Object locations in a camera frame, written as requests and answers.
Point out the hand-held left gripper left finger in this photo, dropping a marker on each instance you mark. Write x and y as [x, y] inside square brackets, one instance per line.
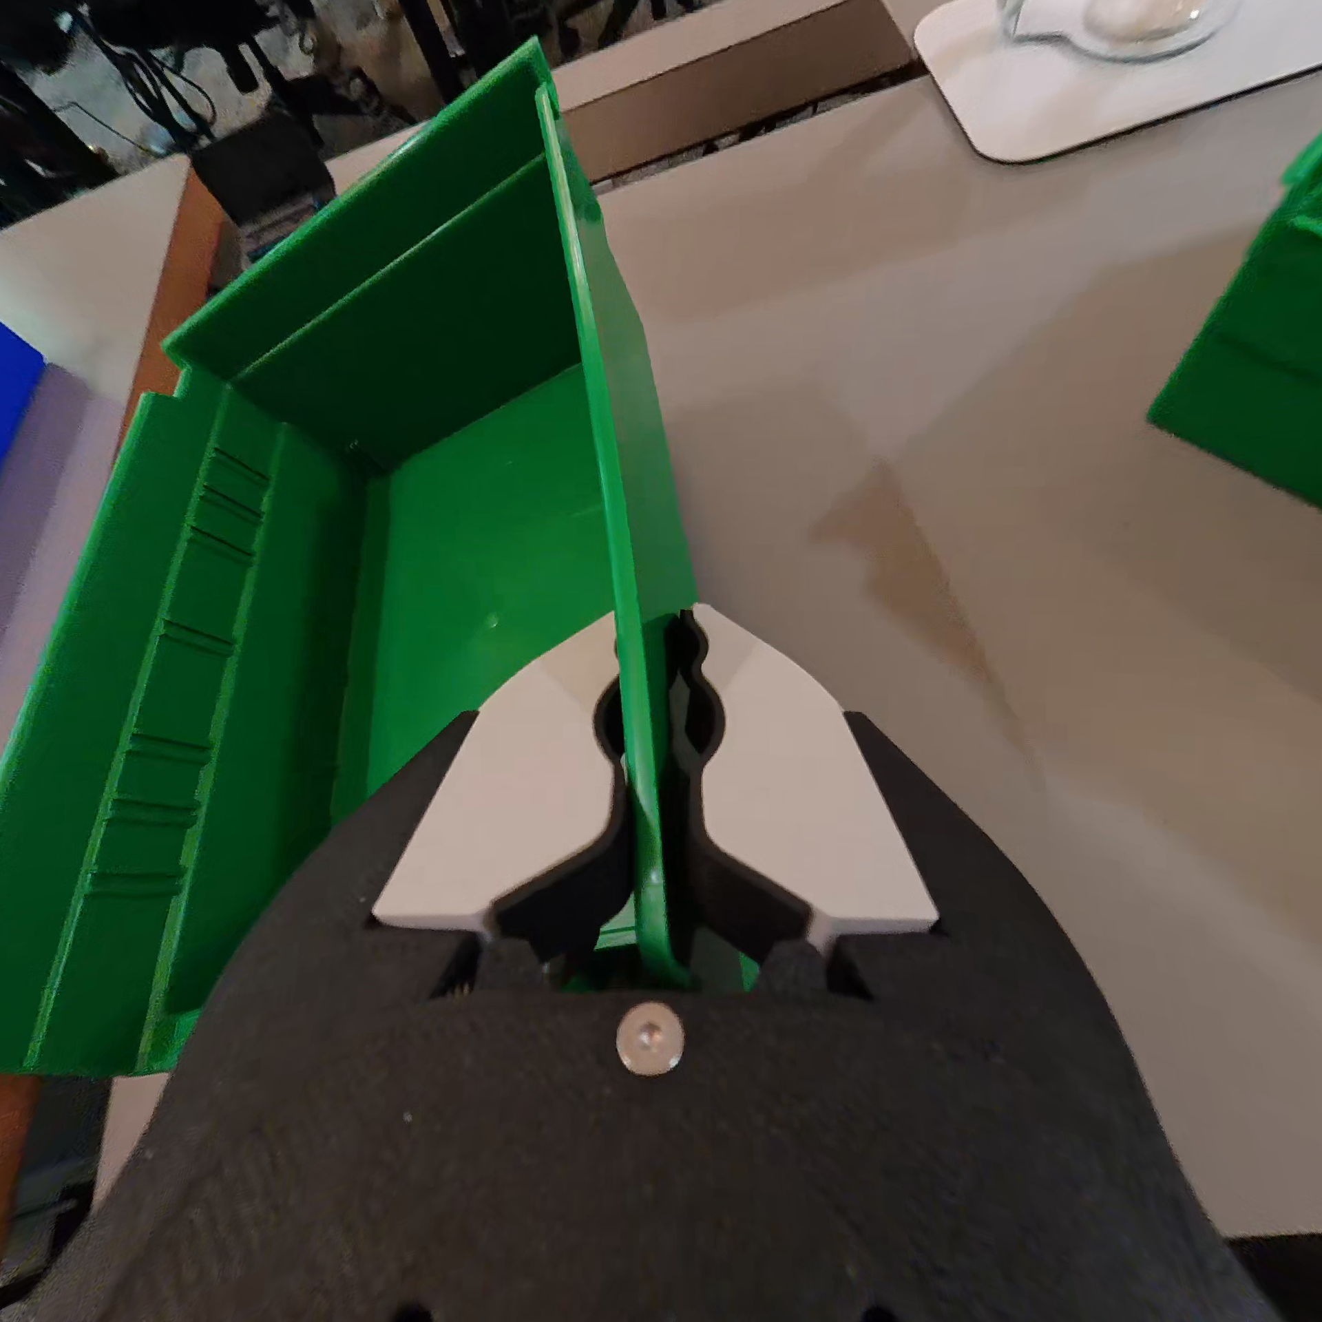
[496, 826]

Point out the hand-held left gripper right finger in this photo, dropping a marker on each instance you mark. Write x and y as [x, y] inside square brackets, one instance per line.
[815, 815]

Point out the green plastic bin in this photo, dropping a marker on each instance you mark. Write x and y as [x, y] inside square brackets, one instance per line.
[464, 568]
[1259, 392]

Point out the grey desk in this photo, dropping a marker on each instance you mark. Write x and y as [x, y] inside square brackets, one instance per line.
[929, 412]

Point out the black desk panel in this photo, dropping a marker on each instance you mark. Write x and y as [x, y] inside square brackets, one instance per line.
[722, 102]

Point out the blue plastic bin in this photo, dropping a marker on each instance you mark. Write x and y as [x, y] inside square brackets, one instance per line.
[16, 392]

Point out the black power cube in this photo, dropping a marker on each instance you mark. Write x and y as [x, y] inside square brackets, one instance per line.
[258, 175]

